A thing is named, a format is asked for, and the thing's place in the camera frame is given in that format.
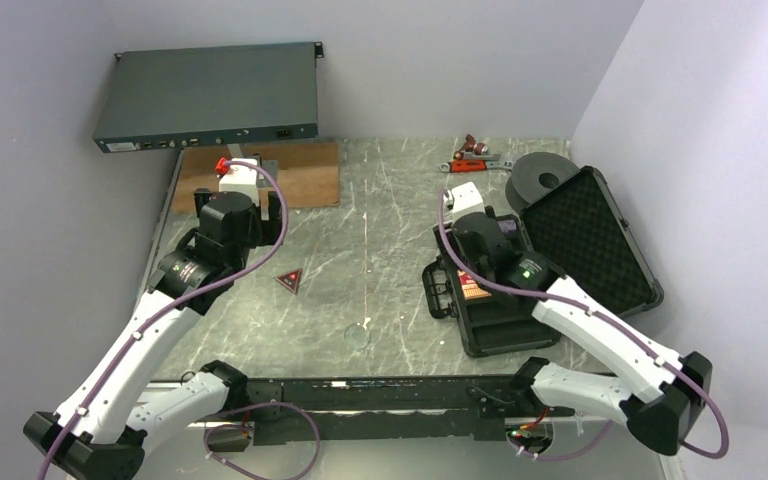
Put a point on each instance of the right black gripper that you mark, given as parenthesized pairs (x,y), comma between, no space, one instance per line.
(456,245)

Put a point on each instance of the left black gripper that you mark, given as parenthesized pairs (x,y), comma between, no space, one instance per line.
(266,229)

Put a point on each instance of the purple poker chip stack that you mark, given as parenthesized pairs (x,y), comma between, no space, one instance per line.
(509,228)

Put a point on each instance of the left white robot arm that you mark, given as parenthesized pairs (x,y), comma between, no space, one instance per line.
(180,292)

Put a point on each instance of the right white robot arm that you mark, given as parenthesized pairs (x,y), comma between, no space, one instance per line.
(656,393)

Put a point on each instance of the black poker set case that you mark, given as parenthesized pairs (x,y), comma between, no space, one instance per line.
(575,230)

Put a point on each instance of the red triangular dealer button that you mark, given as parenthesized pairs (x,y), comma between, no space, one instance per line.
(291,280)

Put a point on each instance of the grey filament spool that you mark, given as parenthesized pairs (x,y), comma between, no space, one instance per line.
(535,174)

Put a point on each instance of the wooden base board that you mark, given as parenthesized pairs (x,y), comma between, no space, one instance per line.
(307,171)

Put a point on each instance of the dark green rack device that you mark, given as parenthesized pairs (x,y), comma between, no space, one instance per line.
(193,97)

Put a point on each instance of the clear round dealer button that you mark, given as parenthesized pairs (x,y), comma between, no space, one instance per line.
(357,336)

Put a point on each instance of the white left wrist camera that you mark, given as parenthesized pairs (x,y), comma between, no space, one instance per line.
(234,175)

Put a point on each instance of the grey metal stand bracket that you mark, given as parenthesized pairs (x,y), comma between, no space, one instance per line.
(270,166)

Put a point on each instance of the brown hose nozzle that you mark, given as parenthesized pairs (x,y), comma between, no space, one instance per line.
(470,148)

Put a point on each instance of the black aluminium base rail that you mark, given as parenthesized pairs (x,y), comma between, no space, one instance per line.
(286,410)

